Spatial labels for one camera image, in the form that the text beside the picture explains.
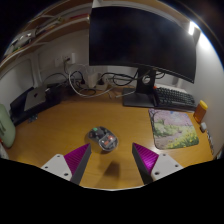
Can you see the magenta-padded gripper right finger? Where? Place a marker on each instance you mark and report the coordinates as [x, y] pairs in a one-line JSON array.
[[146, 160]]

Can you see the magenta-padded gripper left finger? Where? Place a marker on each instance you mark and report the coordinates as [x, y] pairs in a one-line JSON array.
[[78, 160]]

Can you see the transparent computer mouse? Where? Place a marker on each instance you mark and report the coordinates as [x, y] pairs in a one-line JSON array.
[[104, 138]]

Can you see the floral print mouse pad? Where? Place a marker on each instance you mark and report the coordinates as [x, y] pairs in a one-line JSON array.
[[173, 128]]

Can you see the black keyboard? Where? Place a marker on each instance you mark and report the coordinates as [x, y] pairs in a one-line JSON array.
[[175, 98]]

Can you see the black desk stand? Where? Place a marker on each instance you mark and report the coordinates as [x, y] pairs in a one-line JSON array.
[[53, 95]]

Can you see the orange jar with yellow lid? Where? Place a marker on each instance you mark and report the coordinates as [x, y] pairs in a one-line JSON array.
[[200, 112]]

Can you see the silver mini computer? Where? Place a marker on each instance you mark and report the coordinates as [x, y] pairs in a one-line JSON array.
[[35, 97]]

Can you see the white power strip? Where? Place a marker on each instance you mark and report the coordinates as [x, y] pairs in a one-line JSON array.
[[100, 85]]

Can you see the pale green appliance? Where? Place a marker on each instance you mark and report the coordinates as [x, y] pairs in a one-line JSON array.
[[6, 128]]

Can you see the black computer monitor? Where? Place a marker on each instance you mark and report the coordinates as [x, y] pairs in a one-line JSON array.
[[140, 40]]

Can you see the wooden shelf unit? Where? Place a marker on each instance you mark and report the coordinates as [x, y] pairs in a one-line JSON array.
[[43, 30]]

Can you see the white wall socket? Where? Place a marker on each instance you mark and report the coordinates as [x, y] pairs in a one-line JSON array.
[[68, 60]]

